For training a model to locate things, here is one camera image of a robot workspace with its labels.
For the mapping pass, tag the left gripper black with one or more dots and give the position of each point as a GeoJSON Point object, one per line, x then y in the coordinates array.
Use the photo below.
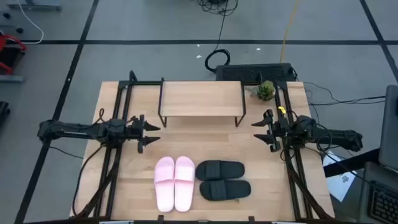
{"type": "Point", "coordinates": [133, 129]}

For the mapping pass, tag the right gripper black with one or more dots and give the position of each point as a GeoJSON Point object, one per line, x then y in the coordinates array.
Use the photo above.
{"type": "Point", "coordinates": [284, 130]}

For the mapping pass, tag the pink slide sandal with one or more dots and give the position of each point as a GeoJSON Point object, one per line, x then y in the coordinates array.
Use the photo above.
{"type": "Point", "coordinates": [184, 183]}
{"type": "Point", "coordinates": [164, 183]}

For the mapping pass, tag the black slide sandal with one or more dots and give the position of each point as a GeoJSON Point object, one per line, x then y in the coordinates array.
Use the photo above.
{"type": "Point", "coordinates": [225, 190]}
{"type": "Point", "coordinates": [219, 170]}

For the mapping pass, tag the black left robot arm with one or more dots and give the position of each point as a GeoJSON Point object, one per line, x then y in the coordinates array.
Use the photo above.
{"type": "Point", "coordinates": [77, 130]}

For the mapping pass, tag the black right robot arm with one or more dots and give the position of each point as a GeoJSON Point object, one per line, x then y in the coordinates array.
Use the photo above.
{"type": "Point", "coordinates": [339, 137]}

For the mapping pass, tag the wooden shelf rack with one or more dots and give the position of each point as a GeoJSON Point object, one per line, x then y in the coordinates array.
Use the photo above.
{"type": "Point", "coordinates": [202, 99]}

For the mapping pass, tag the yellow tape tag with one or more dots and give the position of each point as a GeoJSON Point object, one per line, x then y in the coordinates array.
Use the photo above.
{"type": "Point", "coordinates": [282, 109]}

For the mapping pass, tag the small green succulent plant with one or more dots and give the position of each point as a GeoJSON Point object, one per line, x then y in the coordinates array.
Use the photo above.
{"type": "Point", "coordinates": [266, 91]}

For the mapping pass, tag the white printed paper sheet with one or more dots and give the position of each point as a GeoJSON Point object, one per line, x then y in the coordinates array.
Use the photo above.
{"type": "Point", "coordinates": [340, 180]}

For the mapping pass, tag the black metal bar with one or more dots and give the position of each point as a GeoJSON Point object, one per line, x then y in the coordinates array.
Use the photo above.
{"type": "Point", "coordinates": [351, 163]}

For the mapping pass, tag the grey laptop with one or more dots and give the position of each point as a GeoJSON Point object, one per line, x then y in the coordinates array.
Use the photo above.
{"type": "Point", "coordinates": [390, 127]}

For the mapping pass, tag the red metal cart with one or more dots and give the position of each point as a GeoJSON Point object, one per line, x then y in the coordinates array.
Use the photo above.
{"type": "Point", "coordinates": [9, 42]}

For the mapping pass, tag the grey equipment base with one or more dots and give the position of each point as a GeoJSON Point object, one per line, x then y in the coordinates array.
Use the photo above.
{"type": "Point", "coordinates": [34, 3]}

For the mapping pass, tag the black metal table frame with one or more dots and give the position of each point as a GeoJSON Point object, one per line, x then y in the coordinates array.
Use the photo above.
{"type": "Point", "coordinates": [124, 83]}
{"type": "Point", "coordinates": [282, 84]}

